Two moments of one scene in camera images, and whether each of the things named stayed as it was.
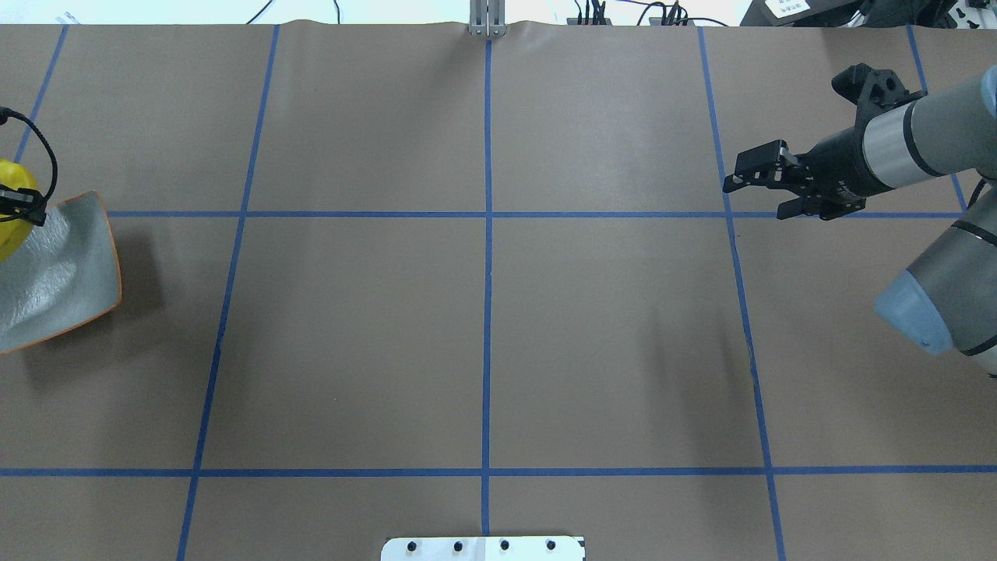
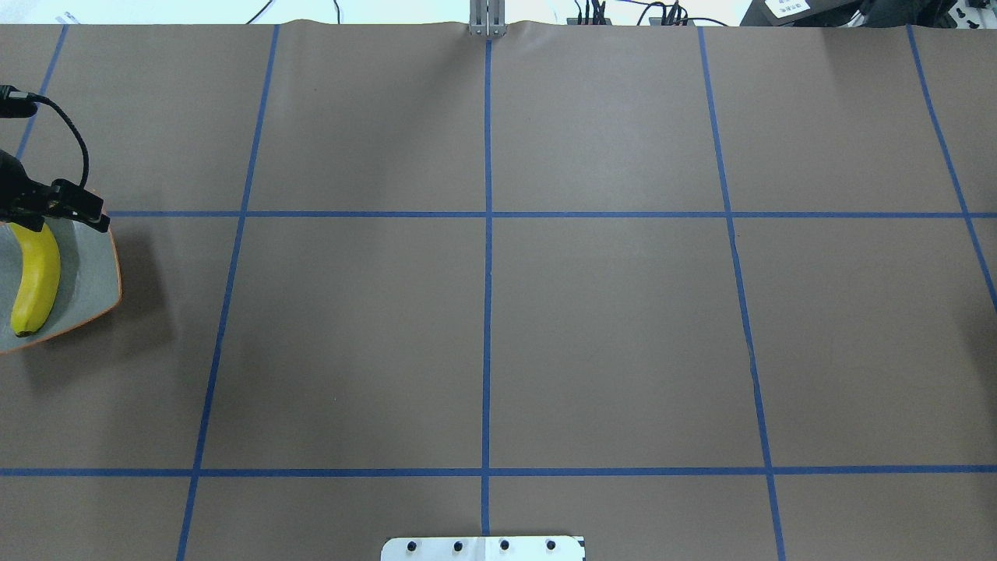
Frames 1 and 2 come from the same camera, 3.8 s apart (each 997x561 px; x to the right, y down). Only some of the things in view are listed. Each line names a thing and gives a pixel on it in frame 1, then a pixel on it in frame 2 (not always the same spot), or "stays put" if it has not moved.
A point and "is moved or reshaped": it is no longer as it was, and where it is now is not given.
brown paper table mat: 388,281 stays put
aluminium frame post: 487,18 stays put
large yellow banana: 15,235 is moved or reshaped
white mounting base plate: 484,548 stays put
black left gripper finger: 25,203 to 26,202
